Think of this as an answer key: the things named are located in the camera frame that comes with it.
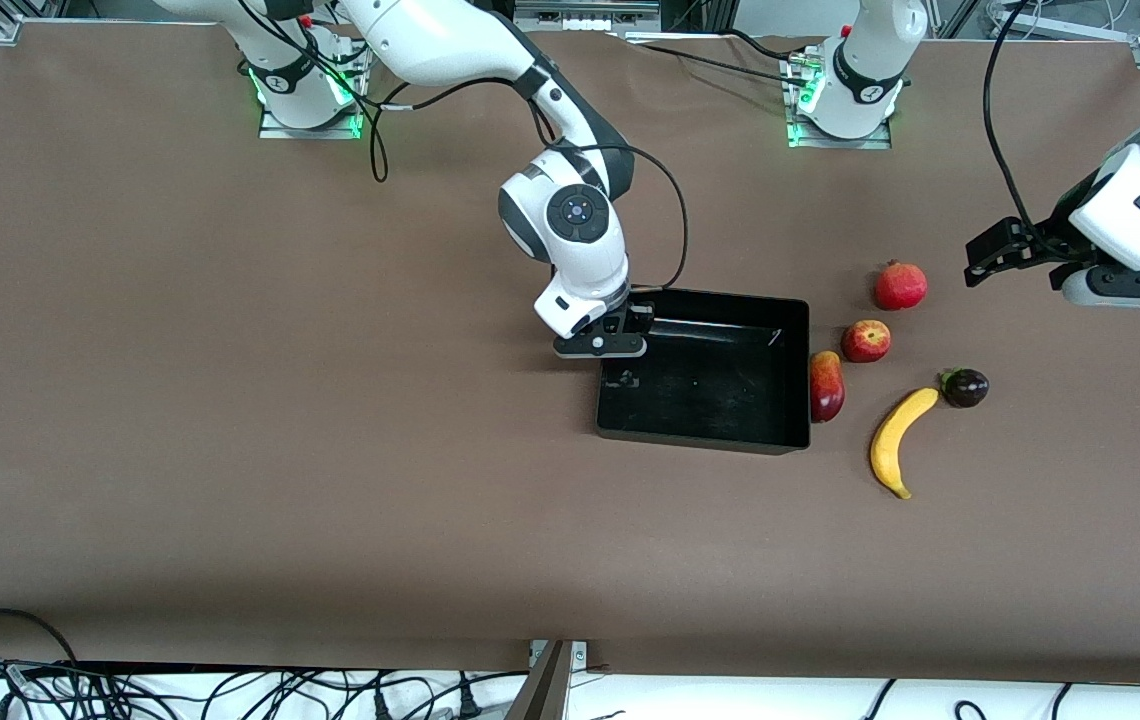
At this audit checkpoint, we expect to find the red pomegranate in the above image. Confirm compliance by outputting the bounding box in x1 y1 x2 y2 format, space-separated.
874 260 929 312

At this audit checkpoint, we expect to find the red apple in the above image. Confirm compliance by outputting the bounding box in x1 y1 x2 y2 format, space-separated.
841 320 893 364

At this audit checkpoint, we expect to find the silver aluminium frame rail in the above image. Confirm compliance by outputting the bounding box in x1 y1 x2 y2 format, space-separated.
513 0 663 33

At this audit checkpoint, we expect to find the yellow banana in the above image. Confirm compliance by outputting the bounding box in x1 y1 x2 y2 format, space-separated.
869 387 941 500

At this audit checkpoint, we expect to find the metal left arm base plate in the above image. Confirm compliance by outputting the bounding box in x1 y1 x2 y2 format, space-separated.
782 48 894 151

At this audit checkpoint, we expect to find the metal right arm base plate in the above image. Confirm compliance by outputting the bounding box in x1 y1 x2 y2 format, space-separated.
258 38 373 141

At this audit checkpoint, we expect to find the brown table cover sheet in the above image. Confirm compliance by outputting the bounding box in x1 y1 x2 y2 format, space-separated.
0 22 1140 686

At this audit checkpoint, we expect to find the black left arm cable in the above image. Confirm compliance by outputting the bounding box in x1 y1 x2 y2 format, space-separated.
980 0 1056 241

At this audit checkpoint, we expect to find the grey metal mounting bracket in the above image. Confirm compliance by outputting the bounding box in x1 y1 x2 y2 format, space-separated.
505 639 589 720

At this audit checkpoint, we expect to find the black cable across table edge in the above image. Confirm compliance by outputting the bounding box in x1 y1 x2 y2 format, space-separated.
620 28 816 89

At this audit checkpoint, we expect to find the dark purple eggplant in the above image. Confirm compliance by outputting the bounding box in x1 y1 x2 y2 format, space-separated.
938 367 990 409

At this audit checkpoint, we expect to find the black plastic box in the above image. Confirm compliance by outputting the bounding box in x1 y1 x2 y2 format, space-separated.
595 288 812 457

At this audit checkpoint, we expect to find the red yellow mango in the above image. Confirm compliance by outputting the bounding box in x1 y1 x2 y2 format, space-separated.
810 350 846 424

